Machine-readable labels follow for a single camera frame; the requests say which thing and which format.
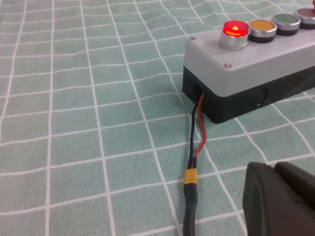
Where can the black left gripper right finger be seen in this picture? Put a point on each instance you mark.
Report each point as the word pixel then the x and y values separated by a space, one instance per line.
pixel 300 182

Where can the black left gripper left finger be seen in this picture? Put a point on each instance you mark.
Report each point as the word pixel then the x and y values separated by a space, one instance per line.
pixel 265 209

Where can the red illuminated push button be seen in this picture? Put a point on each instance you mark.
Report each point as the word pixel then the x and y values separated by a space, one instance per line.
pixel 235 29

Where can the grey and black button box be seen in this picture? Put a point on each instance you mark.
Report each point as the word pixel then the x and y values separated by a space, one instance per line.
pixel 258 57

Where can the yellow push button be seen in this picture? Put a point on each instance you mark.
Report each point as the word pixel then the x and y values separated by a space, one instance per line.
pixel 262 25

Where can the green push button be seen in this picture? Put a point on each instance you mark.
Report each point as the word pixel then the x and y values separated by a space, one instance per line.
pixel 285 19

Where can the dark red push button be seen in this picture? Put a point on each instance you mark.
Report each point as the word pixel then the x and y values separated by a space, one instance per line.
pixel 306 12

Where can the yellow plug connector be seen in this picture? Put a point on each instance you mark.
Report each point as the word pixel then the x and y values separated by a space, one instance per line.
pixel 191 175

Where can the green checked tablecloth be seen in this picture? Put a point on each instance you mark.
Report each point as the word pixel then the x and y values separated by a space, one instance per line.
pixel 73 98

